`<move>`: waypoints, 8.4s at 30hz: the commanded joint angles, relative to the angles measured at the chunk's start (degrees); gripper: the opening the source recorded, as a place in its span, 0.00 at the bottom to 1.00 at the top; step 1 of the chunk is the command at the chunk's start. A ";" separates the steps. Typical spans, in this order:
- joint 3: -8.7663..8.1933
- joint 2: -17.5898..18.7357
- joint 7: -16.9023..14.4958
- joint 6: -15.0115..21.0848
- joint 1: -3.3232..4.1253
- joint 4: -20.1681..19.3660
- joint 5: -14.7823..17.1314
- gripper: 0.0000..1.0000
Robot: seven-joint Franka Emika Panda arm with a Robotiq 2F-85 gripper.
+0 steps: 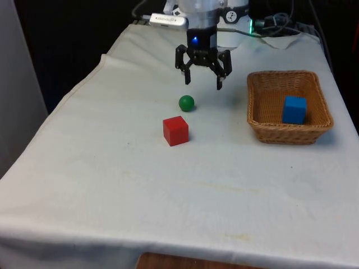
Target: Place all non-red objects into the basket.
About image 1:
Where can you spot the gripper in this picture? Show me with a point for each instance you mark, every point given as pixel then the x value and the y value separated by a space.
pixel 202 39

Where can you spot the blue cube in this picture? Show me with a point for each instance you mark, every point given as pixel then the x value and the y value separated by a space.
pixel 294 110

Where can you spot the wicker basket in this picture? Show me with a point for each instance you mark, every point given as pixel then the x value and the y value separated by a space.
pixel 269 131

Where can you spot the green ball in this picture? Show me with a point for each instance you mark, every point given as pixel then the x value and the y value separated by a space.
pixel 186 103

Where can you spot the red cube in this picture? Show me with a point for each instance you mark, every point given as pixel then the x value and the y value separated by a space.
pixel 175 131

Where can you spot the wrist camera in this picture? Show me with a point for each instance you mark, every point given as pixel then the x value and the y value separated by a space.
pixel 168 19

